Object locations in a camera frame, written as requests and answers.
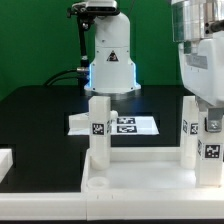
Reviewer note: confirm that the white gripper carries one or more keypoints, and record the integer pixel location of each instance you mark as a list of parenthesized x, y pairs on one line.
[(202, 74)]

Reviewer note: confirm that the white square desk top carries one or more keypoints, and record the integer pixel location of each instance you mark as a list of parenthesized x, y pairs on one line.
[(141, 169)]

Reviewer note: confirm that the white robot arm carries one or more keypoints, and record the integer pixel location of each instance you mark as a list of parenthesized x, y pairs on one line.
[(198, 28)]

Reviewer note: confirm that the white marker sheet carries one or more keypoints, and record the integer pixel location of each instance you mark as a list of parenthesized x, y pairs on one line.
[(126, 125)]

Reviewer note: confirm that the white front fence bar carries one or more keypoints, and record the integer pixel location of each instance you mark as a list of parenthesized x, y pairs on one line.
[(121, 205)]

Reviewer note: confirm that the white fence bar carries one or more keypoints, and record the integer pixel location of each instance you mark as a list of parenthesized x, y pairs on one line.
[(121, 205), (6, 161)]

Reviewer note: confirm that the white left fence bar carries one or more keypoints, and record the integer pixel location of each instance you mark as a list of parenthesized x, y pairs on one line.
[(6, 161)]

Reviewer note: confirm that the camera on stand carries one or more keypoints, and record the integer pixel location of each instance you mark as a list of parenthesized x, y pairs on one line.
[(97, 7)]

